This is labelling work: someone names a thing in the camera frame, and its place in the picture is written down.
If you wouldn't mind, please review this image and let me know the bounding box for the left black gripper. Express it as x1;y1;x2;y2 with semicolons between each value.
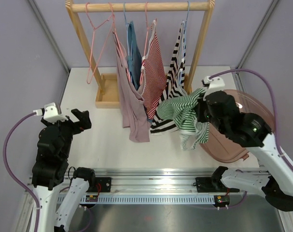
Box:
42;108;91;159

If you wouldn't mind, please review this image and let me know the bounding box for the green striped tank top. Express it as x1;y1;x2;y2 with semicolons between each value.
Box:
157;88;209;150

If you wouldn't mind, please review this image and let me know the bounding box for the mauve tank top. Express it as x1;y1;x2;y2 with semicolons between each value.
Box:
113;34;150;143

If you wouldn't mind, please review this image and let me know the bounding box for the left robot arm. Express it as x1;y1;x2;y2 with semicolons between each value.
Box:
32;109;96;232

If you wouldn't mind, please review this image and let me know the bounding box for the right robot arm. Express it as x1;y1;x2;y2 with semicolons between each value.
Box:
195;91;293;212

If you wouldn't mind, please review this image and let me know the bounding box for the black white striped tank top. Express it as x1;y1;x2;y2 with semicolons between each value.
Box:
150;25;187;136

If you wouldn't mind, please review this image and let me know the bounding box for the red striped tank top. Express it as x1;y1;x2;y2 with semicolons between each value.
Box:
140;19;167;119

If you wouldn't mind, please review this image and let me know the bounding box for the blue tank top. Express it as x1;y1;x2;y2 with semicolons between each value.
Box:
126;21;142;100

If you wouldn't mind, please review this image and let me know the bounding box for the pink translucent plastic basin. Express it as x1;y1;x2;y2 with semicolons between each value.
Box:
201;89;275;163

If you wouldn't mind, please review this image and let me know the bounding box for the wooden clothes rack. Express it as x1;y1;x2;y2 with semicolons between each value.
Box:
65;0;215;109

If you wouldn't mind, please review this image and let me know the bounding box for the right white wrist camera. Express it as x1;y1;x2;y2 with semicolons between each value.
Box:
202;76;225;100

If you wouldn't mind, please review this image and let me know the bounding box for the aluminium mounting rail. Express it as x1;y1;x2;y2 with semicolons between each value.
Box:
28;168;286;195

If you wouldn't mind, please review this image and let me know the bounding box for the slotted cable duct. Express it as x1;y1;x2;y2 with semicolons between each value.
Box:
56;194;230;205

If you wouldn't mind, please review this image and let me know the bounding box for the blue wire hanger left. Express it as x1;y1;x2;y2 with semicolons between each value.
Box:
123;2;137;60

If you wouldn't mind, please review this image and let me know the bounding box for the blue wire hanger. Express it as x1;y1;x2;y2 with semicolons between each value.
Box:
123;2;137;60
178;1;190;87

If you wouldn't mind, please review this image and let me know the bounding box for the blue wire hanger right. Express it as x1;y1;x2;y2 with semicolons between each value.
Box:
178;1;190;87

